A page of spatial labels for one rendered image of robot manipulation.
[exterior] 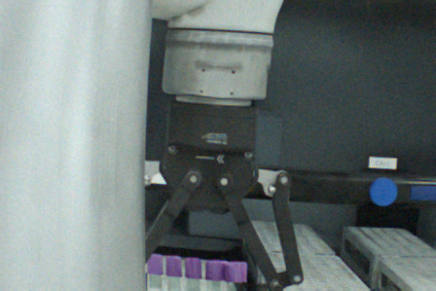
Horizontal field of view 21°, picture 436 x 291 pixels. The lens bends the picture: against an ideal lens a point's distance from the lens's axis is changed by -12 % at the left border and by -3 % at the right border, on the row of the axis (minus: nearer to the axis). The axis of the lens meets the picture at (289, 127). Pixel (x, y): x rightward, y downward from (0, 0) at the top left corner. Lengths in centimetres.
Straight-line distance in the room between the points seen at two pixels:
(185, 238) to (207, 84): 98
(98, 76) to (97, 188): 3
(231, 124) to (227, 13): 9
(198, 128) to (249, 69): 6
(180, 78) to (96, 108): 68
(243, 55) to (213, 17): 4
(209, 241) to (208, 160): 93
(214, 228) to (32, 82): 165
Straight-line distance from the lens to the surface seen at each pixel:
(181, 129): 103
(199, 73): 101
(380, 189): 135
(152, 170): 106
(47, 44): 34
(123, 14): 36
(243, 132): 103
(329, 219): 215
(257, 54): 103
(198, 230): 197
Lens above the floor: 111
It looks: 3 degrees down
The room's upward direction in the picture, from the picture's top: 5 degrees clockwise
